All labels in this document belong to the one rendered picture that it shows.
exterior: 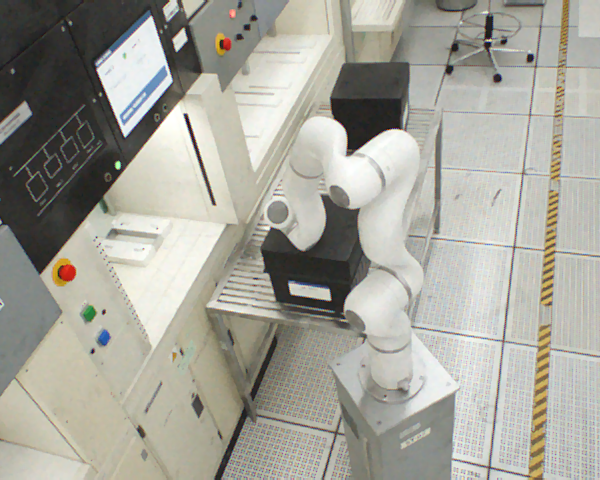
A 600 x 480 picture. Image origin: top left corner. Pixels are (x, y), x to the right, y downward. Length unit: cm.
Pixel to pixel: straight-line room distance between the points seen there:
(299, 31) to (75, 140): 207
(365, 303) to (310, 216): 26
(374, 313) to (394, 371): 30
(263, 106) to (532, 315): 154
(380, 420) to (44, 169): 107
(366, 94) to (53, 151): 141
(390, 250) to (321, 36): 210
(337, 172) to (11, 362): 79
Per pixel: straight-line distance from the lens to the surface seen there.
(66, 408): 165
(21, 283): 143
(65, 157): 150
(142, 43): 175
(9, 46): 140
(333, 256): 182
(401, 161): 128
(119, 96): 166
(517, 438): 265
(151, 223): 228
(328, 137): 130
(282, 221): 161
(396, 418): 178
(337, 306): 198
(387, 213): 134
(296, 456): 261
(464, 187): 363
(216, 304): 212
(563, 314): 304
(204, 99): 194
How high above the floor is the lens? 230
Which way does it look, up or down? 44 degrees down
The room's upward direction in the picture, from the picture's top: 12 degrees counter-clockwise
